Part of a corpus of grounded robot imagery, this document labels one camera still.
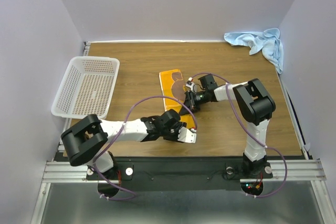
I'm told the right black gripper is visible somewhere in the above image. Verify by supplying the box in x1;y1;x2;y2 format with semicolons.
179;90;208;115

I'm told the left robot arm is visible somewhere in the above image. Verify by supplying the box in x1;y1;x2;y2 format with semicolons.
61;110;196;179

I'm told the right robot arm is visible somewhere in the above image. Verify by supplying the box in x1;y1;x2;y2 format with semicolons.
179;73;276;178

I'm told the white plastic basket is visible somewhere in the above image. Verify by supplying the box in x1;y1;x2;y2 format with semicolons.
51;56;120;119

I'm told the light blue towel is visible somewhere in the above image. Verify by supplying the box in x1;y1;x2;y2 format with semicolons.
224;28;284;74

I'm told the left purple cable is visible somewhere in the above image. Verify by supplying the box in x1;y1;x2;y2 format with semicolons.
93;95;199;200

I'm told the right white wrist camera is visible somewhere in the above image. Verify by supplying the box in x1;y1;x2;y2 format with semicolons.
185;77;198;93

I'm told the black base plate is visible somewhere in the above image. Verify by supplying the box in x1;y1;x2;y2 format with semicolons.
54;156;310;192

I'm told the aluminium frame rail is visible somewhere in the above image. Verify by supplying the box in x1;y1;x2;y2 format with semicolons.
43;159;327;183

